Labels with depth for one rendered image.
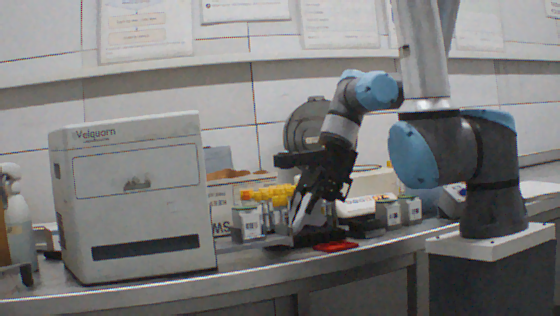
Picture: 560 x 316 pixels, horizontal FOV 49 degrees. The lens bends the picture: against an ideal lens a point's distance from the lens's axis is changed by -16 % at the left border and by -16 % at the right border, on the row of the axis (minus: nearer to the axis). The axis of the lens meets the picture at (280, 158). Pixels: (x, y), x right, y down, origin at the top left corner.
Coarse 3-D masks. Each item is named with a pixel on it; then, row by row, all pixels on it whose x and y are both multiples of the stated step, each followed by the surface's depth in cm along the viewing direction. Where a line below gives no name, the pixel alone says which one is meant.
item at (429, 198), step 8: (408, 192) 168; (416, 192) 166; (424, 192) 167; (432, 192) 168; (440, 192) 169; (424, 200) 167; (432, 200) 168; (424, 208) 167; (432, 208) 168; (424, 216) 165; (432, 216) 166
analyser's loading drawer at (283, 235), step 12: (240, 228) 135; (264, 228) 137; (276, 228) 144; (288, 228) 140; (240, 240) 136; (252, 240) 136; (264, 240) 137; (276, 240) 138; (288, 240) 139; (216, 252) 133; (228, 252) 134
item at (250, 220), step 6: (234, 210) 138; (246, 210) 137; (252, 210) 138; (234, 216) 139; (240, 216) 136; (246, 216) 136; (252, 216) 137; (258, 216) 137; (234, 222) 139; (240, 222) 136; (246, 222) 136; (252, 222) 137; (258, 222) 137; (246, 228) 136; (252, 228) 137; (258, 228) 137; (246, 234) 136; (252, 234) 137; (258, 234) 137
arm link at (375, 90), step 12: (372, 72) 136; (384, 72) 135; (348, 84) 143; (360, 84) 136; (372, 84) 134; (384, 84) 135; (396, 84) 136; (348, 96) 142; (360, 96) 137; (372, 96) 134; (384, 96) 135; (396, 96) 136; (360, 108) 140; (372, 108) 137; (384, 108) 137; (396, 108) 141
